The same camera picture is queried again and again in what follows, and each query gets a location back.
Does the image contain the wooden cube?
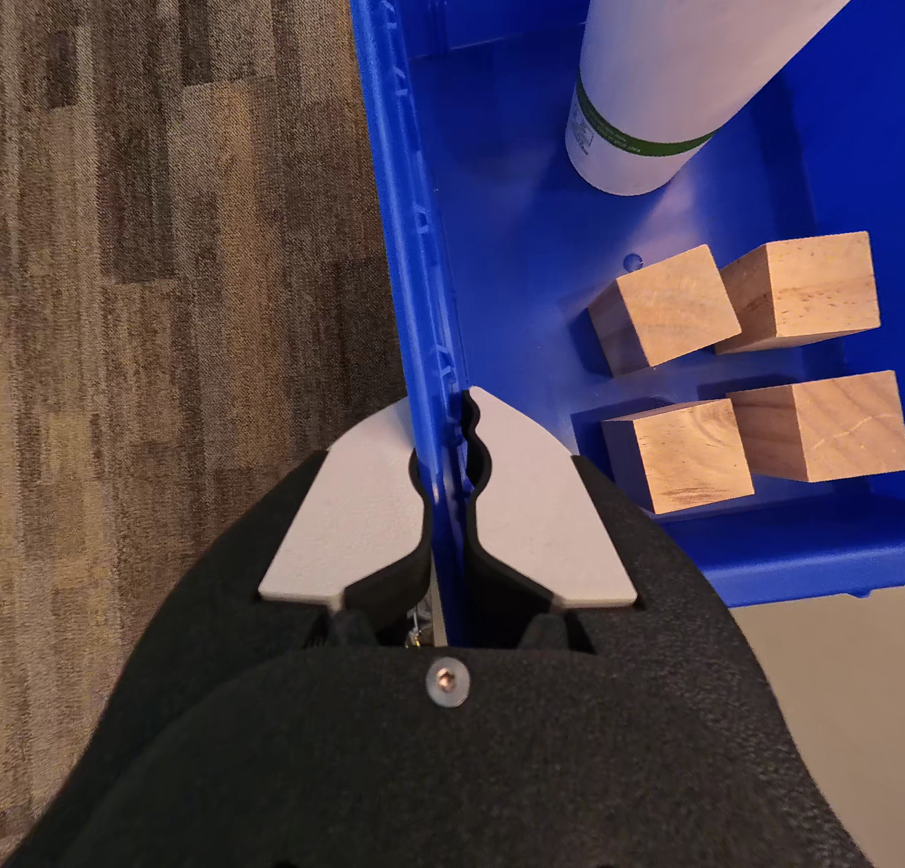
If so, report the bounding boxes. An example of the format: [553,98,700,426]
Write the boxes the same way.
[601,398,755,516]
[716,230,881,355]
[727,369,905,483]
[587,245,742,377]

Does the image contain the blue plastic bin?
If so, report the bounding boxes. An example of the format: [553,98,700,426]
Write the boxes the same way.
[343,0,905,646]

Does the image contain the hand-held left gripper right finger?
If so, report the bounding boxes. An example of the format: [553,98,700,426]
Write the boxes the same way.
[461,385,639,611]

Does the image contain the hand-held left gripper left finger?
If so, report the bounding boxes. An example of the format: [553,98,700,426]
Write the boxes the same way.
[258,398,435,611]

